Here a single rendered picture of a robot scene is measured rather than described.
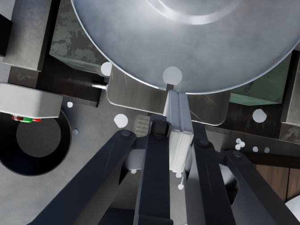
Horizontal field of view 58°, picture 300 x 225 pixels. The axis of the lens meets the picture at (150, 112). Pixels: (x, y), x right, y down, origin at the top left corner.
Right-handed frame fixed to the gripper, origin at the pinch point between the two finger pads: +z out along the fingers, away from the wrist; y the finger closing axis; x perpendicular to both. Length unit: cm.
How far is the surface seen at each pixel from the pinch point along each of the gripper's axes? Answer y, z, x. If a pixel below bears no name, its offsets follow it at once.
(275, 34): 10.7, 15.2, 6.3
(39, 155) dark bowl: -40, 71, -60
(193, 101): 3.0, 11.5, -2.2
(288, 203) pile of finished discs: 41, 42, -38
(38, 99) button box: -20.5, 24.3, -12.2
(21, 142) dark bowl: -48, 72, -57
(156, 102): -1.2, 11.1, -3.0
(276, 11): 10.3, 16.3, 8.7
